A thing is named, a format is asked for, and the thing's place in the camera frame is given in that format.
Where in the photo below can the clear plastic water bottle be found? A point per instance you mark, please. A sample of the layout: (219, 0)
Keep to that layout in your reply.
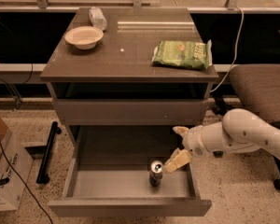
(97, 18)

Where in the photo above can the white cardboard box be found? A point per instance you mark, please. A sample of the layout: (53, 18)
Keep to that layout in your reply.
(15, 161)

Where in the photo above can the black floor bar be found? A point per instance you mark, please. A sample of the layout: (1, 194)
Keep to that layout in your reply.
(43, 177)

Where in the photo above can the white paper bowl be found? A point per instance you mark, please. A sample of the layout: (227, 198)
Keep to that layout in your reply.
(84, 37)

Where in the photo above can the redbull can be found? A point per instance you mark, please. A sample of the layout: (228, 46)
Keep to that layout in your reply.
(155, 173)

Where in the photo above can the grey drawer cabinet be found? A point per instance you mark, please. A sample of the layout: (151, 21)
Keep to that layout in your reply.
(119, 67)

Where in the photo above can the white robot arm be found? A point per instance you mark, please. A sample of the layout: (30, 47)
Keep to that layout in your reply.
(240, 131)

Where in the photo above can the closed grey top drawer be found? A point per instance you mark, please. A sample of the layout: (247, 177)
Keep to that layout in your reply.
(129, 112)

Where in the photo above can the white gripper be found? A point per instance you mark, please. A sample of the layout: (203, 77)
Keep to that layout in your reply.
(193, 143)

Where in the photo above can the green chip bag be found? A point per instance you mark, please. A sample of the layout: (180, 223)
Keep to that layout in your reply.
(183, 54)

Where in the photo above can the grey office chair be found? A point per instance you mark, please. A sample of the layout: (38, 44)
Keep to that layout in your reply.
(258, 88)

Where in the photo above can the open grey middle drawer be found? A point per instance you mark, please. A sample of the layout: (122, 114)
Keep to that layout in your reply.
(109, 176)

